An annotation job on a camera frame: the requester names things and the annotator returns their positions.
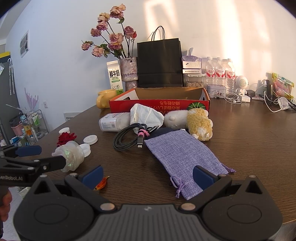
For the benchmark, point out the dark power adapter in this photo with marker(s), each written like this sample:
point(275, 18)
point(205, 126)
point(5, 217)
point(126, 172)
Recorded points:
point(251, 93)

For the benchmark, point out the white green milk carton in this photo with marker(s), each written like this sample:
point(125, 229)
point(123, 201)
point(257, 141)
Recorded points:
point(115, 78)

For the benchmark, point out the purple cloth pouch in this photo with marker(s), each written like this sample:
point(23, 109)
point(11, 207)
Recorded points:
point(180, 157)

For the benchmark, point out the white charger block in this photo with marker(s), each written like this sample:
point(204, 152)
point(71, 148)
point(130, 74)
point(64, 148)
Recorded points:
point(245, 99)

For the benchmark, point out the floral tin box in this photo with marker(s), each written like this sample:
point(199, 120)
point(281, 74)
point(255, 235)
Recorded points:
point(216, 91)

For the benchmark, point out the white plastic bottle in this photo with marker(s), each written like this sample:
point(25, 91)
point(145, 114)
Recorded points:
point(111, 122)

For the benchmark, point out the pink glitter vase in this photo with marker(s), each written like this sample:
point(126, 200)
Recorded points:
point(128, 69)

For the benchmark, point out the black paper bag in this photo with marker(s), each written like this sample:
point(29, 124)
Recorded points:
point(159, 62)

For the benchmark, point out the yellow mug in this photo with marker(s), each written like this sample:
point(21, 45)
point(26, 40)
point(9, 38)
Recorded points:
point(104, 98)

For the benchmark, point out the yellow pink snack bag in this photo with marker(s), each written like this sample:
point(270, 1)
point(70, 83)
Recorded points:
point(283, 85)

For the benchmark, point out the black upright gadget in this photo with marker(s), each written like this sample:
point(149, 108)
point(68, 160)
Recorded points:
point(268, 89)

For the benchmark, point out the translucent plastic jar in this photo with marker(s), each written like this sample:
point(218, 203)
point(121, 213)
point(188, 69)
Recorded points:
point(71, 153)

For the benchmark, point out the clear seed container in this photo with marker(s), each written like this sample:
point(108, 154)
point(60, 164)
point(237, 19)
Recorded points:
point(194, 82)

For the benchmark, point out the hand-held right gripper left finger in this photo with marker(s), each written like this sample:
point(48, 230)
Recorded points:
point(94, 174)

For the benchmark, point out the dark blue pouch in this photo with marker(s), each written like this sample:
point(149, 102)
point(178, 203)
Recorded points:
point(160, 134)

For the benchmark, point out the purple flower wall sticker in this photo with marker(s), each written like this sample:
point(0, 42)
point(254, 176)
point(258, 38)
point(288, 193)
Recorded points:
point(31, 99)

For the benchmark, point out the grey refrigerator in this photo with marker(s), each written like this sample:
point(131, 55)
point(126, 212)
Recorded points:
point(7, 92)

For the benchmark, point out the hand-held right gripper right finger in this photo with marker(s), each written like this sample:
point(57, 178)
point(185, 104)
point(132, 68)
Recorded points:
point(203, 177)

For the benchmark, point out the white yellow plush toy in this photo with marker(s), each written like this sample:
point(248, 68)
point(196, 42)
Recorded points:
point(198, 122)

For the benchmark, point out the dried pink rose bouquet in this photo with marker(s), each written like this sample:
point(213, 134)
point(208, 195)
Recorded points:
point(115, 38)

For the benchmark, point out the flat white box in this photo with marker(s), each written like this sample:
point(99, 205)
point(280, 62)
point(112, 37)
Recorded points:
point(192, 71)

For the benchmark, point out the red fabric rose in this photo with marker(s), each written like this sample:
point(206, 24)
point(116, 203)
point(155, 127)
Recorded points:
point(66, 138)

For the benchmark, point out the person's left hand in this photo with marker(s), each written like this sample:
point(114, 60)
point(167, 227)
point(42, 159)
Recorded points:
point(5, 213)

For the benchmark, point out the purple tissue pack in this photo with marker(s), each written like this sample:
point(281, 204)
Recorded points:
point(191, 61)

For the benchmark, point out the orange red cardboard box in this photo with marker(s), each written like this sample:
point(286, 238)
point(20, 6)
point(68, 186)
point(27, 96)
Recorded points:
point(148, 104)

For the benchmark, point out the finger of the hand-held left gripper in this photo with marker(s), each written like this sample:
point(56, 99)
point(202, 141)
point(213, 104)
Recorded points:
point(56, 163)
point(29, 150)

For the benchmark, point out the white bottle cap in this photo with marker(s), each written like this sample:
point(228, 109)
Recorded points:
point(85, 149)
point(90, 139)
point(64, 130)

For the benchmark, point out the metal storage trolley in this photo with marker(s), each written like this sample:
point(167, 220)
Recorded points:
point(34, 129)

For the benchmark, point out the white round robot speaker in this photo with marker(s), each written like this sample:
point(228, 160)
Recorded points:
point(241, 82)

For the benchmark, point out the white power adapter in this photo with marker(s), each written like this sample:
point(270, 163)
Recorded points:
point(284, 103)

